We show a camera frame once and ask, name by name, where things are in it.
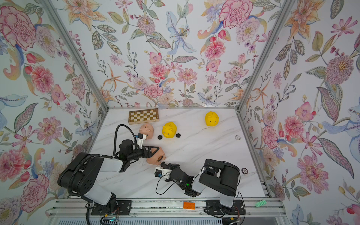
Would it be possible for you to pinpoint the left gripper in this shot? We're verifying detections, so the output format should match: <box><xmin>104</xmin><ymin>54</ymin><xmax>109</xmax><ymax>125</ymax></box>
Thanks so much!
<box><xmin>127</xmin><ymin>146</ymin><xmax>159</xmax><ymax>162</ymax></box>

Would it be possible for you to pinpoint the pink piggy bank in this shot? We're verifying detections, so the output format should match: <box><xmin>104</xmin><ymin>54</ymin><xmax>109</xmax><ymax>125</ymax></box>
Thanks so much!
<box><xmin>146</xmin><ymin>147</ymin><xmax>166</xmax><ymax>166</ymax></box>
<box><xmin>139</xmin><ymin>123</ymin><xmax>154</xmax><ymax>140</ymax></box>

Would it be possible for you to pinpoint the yellow piggy bank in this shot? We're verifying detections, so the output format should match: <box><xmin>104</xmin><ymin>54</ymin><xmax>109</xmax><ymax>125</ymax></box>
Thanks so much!
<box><xmin>205</xmin><ymin>112</ymin><xmax>219</xmax><ymax>127</ymax></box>
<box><xmin>162</xmin><ymin>122</ymin><xmax>177</xmax><ymax>138</ymax></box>

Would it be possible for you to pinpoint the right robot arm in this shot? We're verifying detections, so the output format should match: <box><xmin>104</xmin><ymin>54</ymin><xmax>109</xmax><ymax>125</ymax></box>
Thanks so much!
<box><xmin>154</xmin><ymin>159</ymin><xmax>241</xmax><ymax>208</ymax></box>

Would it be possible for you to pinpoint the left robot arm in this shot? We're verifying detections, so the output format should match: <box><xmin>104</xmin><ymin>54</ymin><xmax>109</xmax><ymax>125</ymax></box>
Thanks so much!
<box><xmin>57</xmin><ymin>139</ymin><xmax>164</xmax><ymax>210</ymax></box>

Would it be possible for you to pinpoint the wooden chessboard box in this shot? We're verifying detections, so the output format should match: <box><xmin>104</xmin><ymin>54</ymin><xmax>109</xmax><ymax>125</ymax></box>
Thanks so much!
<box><xmin>128</xmin><ymin>108</ymin><xmax>160</xmax><ymax>125</ymax></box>

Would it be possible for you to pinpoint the round table hole cap near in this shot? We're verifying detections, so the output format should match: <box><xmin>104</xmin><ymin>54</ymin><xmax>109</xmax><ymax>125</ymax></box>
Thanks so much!
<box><xmin>241</xmin><ymin>168</ymin><xmax>248</xmax><ymax>174</ymax></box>

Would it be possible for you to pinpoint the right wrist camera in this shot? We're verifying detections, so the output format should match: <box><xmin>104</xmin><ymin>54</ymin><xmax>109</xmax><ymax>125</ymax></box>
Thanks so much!
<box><xmin>154</xmin><ymin>167</ymin><xmax>172</xmax><ymax>179</ymax></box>

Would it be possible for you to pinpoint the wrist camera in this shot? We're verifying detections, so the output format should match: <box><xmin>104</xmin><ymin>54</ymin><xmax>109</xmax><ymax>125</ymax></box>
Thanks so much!
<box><xmin>154</xmin><ymin>167</ymin><xmax>172</xmax><ymax>179</ymax></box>
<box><xmin>136</xmin><ymin>133</ymin><xmax>147</xmax><ymax>149</ymax></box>

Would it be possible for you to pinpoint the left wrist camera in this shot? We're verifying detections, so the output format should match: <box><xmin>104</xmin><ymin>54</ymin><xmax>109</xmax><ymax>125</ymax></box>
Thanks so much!
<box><xmin>136</xmin><ymin>133</ymin><xmax>147</xmax><ymax>149</ymax></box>

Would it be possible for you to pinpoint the orange tag on rail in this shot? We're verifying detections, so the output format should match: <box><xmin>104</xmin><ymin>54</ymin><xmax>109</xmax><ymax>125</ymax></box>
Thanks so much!
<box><xmin>183</xmin><ymin>202</ymin><xmax>196</xmax><ymax>210</ymax></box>

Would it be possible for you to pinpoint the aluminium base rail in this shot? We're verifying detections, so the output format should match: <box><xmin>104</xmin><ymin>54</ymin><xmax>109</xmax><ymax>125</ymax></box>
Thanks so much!
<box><xmin>46</xmin><ymin>198</ymin><xmax>286</xmax><ymax>218</ymax></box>

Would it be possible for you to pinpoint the green connector on rail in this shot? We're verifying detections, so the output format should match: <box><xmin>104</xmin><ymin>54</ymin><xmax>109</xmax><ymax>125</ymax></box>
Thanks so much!
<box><xmin>255</xmin><ymin>200</ymin><xmax>267</xmax><ymax>208</ymax></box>

